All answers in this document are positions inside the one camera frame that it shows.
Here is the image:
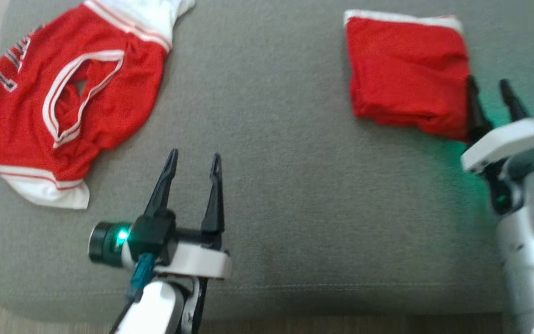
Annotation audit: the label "white and grey right gripper body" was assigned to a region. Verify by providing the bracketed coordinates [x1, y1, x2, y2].
[461, 118, 534, 218]

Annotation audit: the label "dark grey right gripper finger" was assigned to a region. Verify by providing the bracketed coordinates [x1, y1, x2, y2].
[465, 74, 494, 142]
[499, 79, 530, 122]

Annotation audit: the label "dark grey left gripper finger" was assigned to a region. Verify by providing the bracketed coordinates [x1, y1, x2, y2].
[201, 154, 225, 235]
[144, 148, 178, 218]

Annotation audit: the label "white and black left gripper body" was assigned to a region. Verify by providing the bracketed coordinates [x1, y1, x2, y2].
[153, 228, 233, 323]

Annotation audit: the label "red basketball shorts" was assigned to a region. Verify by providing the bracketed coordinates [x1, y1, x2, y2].
[343, 9, 474, 142]

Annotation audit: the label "red and white basketball jersey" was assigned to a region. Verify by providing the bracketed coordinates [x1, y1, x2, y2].
[0, 0, 197, 210]

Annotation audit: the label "blue plug black camera cable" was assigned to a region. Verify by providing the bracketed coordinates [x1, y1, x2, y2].
[109, 253, 156, 334]

